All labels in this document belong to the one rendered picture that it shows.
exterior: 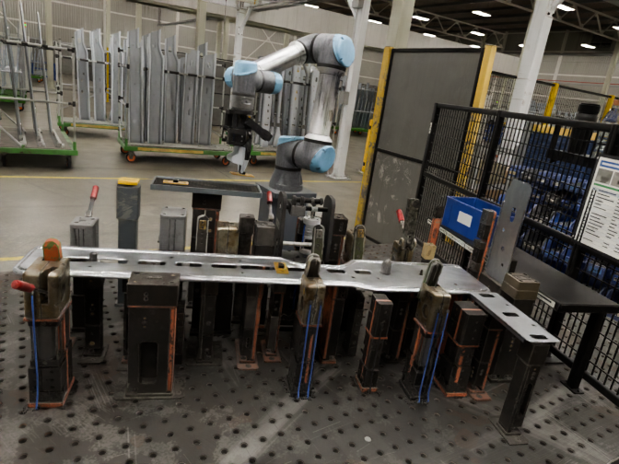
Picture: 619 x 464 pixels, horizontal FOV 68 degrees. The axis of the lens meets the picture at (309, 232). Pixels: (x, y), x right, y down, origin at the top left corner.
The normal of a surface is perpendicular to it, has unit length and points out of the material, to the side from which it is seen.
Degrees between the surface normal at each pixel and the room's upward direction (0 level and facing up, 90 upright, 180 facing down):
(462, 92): 90
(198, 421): 0
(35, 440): 0
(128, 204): 90
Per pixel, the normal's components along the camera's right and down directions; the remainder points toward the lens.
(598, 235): -0.97, -0.06
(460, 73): -0.86, 0.04
